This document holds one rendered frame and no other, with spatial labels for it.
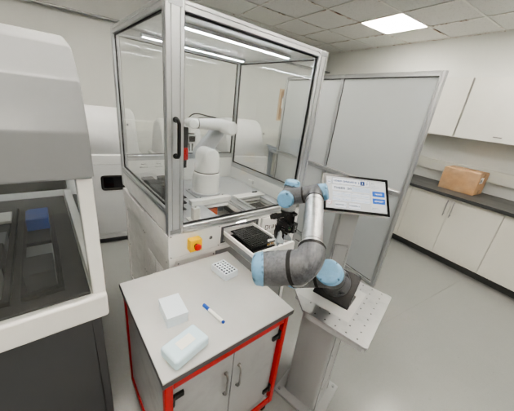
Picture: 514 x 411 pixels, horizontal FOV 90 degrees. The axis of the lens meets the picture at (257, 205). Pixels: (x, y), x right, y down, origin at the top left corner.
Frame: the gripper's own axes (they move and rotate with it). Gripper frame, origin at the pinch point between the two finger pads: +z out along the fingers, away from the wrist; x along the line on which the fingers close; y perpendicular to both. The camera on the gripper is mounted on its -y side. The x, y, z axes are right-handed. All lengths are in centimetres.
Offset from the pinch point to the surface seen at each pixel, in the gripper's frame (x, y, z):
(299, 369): 5, 27, 72
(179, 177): -40, -36, -30
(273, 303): -16.4, 16.9, 20.5
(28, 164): -94, -12, -45
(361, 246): 162, -22, 62
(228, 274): -25.0, -9.1, 16.8
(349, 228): 96, -10, 19
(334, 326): -2.7, 42.4, 20.6
